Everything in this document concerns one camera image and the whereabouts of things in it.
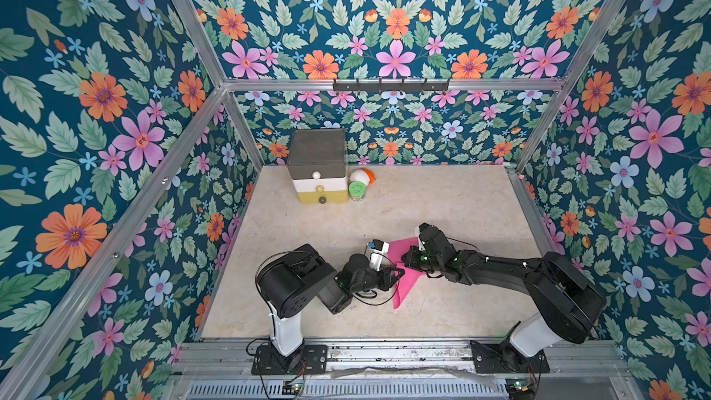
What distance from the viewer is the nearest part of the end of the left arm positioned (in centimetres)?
72

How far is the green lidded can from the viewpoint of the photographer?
1.08 meters

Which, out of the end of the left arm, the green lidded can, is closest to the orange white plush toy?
the green lidded can

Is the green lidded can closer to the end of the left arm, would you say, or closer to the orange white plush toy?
the orange white plush toy

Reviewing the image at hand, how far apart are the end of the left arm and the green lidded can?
0.33 metres
